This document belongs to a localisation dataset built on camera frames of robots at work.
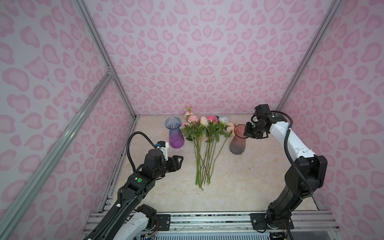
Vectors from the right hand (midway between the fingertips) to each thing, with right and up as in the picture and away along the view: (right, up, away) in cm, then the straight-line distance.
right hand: (245, 131), depth 86 cm
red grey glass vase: (-3, -8, +4) cm, 9 cm away
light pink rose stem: (-30, +1, +17) cm, 35 cm away
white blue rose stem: (-9, +8, +21) cm, 24 cm away
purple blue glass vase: (-43, -5, +21) cm, 48 cm away
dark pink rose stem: (-16, 0, +18) cm, 24 cm away
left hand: (-36, -12, -12) cm, 40 cm away
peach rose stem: (-6, +1, +18) cm, 19 cm away
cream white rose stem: (-23, +7, +18) cm, 30 cm away
